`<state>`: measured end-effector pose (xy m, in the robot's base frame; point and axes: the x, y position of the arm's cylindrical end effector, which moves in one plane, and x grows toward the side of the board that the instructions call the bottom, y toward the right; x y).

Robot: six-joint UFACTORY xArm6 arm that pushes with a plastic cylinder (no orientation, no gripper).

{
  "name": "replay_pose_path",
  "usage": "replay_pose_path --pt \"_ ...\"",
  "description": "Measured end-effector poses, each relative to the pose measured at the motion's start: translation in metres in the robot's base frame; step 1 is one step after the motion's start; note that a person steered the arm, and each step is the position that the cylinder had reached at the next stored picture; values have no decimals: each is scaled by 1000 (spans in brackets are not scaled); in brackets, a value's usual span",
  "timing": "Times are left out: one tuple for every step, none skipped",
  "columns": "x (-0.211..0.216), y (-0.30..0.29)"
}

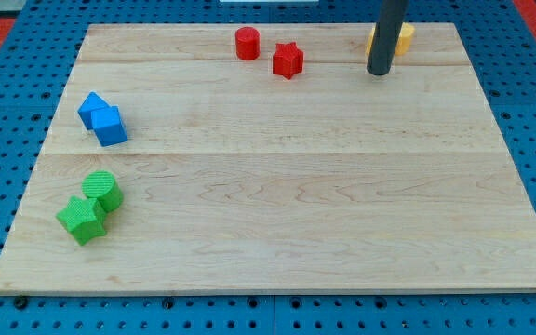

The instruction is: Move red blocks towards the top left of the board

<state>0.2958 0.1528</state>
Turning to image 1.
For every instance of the green cylinder block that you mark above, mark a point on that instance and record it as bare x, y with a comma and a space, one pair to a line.
102, 186

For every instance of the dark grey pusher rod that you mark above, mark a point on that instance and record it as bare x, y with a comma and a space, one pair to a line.
386, 34

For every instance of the blue cube block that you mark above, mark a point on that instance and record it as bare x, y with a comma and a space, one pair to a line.
108, 126

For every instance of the red star block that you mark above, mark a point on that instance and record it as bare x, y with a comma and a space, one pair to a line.
287, 60

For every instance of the yellow block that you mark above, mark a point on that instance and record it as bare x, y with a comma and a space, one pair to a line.
404, 39

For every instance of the wooden board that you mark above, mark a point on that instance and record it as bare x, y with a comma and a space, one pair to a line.
239, 181

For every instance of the red cylinder block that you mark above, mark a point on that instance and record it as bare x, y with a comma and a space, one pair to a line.
247, 43

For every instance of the green star block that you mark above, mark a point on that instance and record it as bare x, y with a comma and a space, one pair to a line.
83, 219

